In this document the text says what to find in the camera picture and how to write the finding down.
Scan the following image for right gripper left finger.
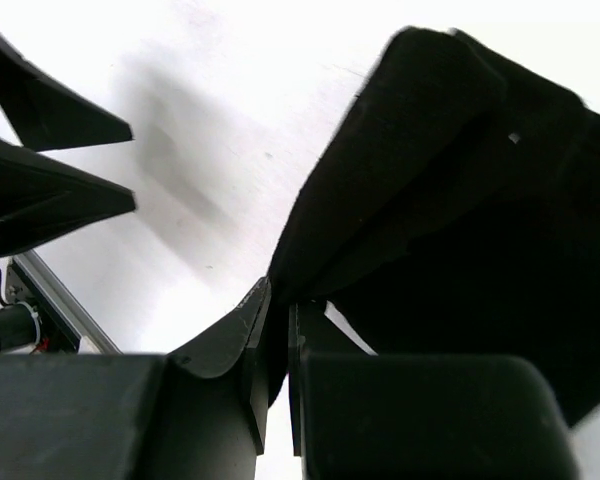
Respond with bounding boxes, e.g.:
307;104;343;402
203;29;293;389
169;277;271;455

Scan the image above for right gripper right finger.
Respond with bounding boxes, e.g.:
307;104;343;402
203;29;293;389
289;302;375;455

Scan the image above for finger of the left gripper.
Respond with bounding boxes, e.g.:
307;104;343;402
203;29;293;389
0;34;133;150
0;139;136;258

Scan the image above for black skirt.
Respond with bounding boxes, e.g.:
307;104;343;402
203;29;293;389
268;27;600;425

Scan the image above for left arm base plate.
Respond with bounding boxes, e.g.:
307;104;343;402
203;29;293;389
4;260;80;354

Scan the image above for aluminium frame rail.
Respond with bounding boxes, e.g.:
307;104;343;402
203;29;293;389
5;251;120;354

